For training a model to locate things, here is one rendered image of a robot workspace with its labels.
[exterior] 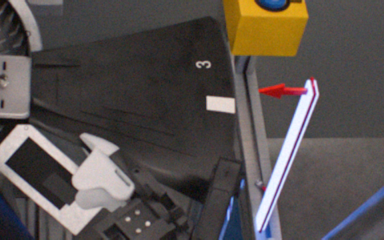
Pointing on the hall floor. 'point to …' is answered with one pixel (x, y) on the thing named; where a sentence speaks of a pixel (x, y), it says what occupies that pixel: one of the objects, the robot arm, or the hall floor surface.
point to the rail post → (193, 210)
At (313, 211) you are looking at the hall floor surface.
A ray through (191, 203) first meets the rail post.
